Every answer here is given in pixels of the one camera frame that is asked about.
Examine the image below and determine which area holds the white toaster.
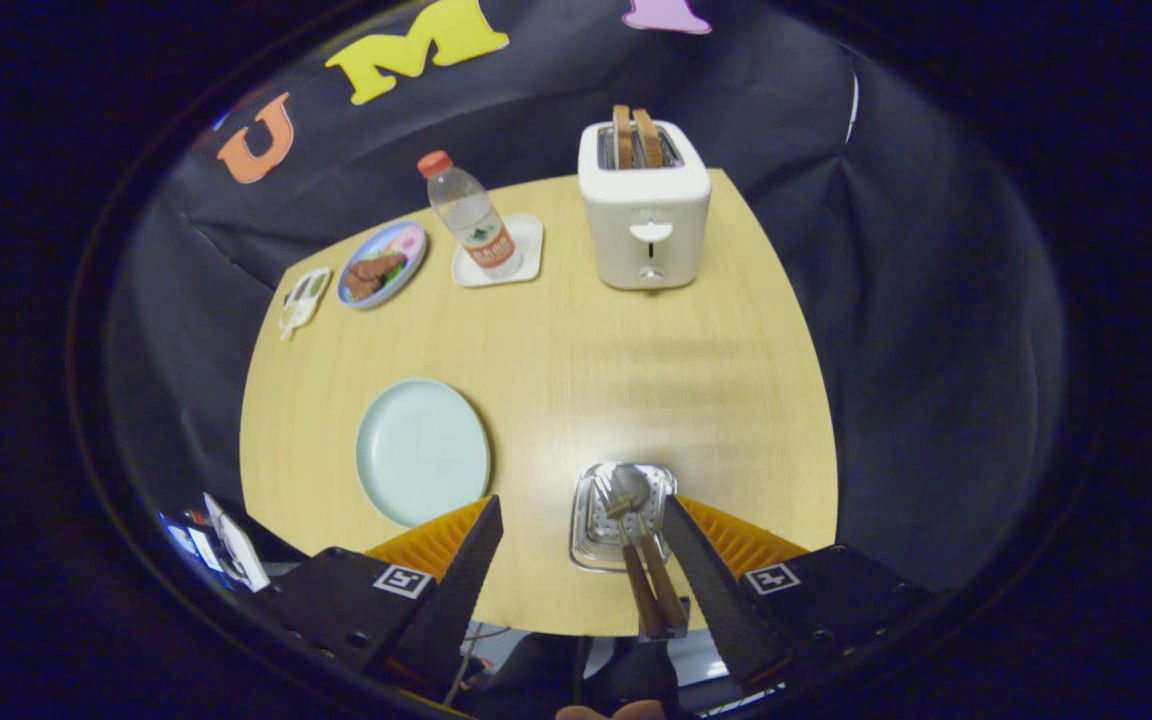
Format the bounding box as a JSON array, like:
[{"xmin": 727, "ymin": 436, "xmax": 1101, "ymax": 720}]
[{"xmin": 577, "ymin": 119, "xmax": 713, "ymax": 292}]

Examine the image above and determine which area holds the blue lit device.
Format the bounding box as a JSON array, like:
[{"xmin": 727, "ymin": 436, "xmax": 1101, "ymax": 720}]
[{"xmin": 161, "ymin": 510, "xmax": 227, "ymax": 576}]

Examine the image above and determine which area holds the blue plate with food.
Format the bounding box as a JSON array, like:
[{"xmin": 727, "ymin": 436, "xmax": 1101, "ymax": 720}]
[{"xmin": 336, "ymin": 220, "xmax": 428, "ymax": 310}]

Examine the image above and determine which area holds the white square coaster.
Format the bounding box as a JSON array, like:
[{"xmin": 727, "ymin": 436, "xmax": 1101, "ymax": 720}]
[{"xmin": 451, "ymin": 213, "xmax": 545, "ymax": 289}]

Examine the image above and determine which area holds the white divided sauce dish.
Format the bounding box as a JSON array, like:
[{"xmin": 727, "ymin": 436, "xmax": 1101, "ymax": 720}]
[{"xmin": 279, "ymin": 267, "xmax": 333, "ymax": 341}]

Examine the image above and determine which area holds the pale green plate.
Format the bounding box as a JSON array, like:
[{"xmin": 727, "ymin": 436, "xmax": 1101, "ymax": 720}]
[{"xmin": 355, "ymin": 378, "xmax": 492, "ymax": 529}]

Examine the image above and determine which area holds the wooden-handled metal spoon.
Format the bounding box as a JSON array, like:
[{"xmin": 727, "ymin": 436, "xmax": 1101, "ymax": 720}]
[{"xmin": 608, "ymin": 463, "xmax": 689, "ymax": 631}]

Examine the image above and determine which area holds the wooden-handled metal fork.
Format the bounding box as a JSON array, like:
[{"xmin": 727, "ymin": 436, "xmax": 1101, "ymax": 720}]
[{"xmin": 591, "ymin": 475, "xmax": 667, "ymax": 641}]

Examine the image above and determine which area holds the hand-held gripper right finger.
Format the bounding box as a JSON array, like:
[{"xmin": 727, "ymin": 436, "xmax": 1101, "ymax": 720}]
[{"xmin": 661, "ymin": 494, "xmax": 937, "ymax": 696}]

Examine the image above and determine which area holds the clear red-capped water bottle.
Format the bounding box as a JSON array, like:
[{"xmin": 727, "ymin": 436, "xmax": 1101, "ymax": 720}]
[{"xmin": 417, "ymin": 150, "xmax": 525, "ymax": 280}]

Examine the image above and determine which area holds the black backdrop cloth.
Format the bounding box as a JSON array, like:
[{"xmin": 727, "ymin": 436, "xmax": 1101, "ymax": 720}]
[{"xmin": 101, "ymin": 0, "xmax": 1072, "ymax": 601}]

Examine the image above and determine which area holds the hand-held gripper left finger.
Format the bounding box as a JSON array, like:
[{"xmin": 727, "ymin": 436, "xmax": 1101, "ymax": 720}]
[{"xmin": 256, "ymin": 494, "xmax": 505, "ymax": 701}]

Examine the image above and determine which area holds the metal perforated basket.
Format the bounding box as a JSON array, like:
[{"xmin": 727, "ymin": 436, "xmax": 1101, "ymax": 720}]
[{"xmin": 569, "ymin": 462, "xmax": 679, "ymax": 574}]

